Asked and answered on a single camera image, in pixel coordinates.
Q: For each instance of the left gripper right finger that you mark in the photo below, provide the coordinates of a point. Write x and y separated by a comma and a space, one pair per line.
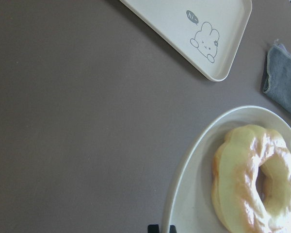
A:
172, 229

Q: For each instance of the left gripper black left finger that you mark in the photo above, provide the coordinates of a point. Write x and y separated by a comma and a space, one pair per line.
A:
153, 228

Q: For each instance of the white plate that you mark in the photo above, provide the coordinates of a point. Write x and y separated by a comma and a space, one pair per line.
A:
188, 204

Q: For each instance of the glazed donut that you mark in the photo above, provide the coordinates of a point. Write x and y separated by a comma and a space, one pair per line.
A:
251, 190

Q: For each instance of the cream rabbit tray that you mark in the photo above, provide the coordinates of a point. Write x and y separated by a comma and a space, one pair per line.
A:
207, 33

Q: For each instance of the grey folded cloth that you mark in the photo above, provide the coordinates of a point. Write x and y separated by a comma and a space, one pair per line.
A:
277, 85

